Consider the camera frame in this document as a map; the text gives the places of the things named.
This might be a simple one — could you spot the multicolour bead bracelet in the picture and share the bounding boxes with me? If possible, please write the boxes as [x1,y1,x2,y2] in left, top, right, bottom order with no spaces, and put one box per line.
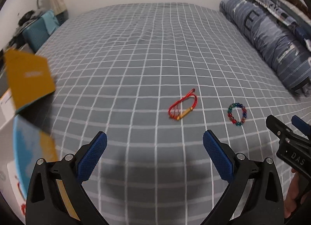
[227,102,248,126]

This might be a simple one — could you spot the small red cord bracelet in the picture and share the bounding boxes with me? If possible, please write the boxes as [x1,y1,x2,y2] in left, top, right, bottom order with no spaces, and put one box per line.
[168,89,198,121]

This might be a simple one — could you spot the person's right hand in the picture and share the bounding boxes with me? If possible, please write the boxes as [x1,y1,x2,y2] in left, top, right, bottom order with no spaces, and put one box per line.
[284,169,299,219]

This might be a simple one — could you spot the folded blue grey duvet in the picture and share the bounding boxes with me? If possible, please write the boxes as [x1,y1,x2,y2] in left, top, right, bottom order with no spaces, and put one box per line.
[219,0,310,97]

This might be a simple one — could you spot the grey patterned pillow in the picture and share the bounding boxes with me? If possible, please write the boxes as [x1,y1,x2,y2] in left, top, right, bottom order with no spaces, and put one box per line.
[254,0,310,51]

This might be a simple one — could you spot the blue yellow cardboard shoe box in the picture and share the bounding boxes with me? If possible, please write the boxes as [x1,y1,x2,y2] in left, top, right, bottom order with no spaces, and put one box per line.
[1,49,58,220]

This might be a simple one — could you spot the grey checked bed sheet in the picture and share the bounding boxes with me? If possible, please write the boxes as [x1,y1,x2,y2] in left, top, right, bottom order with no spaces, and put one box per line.
[38,3,310,224]

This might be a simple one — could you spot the clutter pile on suitcases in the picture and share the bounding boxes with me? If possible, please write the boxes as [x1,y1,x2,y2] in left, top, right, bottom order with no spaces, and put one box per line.
[8,9,44,48]

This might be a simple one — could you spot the teal suitcase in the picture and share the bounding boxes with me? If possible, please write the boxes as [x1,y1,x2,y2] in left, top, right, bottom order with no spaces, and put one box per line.
[22,9,59,52]

